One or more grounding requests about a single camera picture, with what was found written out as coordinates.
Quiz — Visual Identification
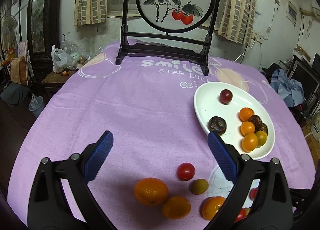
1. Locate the standing fan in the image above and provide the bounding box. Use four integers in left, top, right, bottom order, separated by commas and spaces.
1, 15, 19, 53

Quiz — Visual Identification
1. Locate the wooden side table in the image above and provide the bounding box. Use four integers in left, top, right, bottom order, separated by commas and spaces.
41, 68, 78, 95

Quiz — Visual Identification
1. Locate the large orange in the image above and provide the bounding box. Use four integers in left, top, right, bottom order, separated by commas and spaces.
134, 177, 169, 206

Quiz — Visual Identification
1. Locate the medium orange mandarin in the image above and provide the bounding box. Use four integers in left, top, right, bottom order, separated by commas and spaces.
162, 196, 192, 220
202, 196, 227, 221

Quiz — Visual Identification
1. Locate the brown cushion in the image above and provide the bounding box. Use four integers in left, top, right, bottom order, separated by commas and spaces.
10, 56, 28, 86

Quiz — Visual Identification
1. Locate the dark red plum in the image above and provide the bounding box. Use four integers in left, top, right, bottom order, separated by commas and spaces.
219, 89, 233, 105

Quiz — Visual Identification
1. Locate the white wall box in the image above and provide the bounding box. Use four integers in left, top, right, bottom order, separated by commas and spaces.
286, 0, 298, 24

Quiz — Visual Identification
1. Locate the blue clothes pile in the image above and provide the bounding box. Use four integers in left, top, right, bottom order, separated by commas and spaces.
271, 68, 306, 107

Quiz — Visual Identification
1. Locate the green-orange mandarin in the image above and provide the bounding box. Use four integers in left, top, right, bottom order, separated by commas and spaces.
255, 131, 268, 148

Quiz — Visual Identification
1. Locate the cardboard box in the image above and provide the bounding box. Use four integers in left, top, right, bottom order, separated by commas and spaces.
304, 117, 320, 150

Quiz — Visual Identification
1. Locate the dark wooden cabinet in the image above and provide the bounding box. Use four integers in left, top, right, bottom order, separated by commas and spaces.
27, 0, 66, 70

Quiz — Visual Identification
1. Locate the black monitor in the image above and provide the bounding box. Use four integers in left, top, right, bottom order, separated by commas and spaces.
290, 63, 317, 95

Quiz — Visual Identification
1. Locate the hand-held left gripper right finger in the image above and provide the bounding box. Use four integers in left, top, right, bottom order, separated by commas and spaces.
205, 131, 293, 230

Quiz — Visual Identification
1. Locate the yellow-green jujube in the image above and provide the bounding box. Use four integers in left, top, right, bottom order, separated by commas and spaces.
188, 179, 209, 195

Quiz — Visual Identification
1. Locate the white oval plate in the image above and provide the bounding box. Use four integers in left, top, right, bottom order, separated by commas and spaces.
194, 81, 276, 161

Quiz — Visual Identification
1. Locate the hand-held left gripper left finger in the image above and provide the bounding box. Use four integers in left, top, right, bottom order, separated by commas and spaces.
27, 131, 114, 230

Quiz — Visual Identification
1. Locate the white plastic bag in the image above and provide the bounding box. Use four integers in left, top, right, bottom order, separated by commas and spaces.
51, 45, 75, 73

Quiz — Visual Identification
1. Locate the purple tablecloth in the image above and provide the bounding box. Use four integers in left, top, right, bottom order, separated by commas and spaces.
9, 39, 316, 230

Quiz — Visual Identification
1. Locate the black coat stand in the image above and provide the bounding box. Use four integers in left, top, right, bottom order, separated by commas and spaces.
17, 0, 27, 43

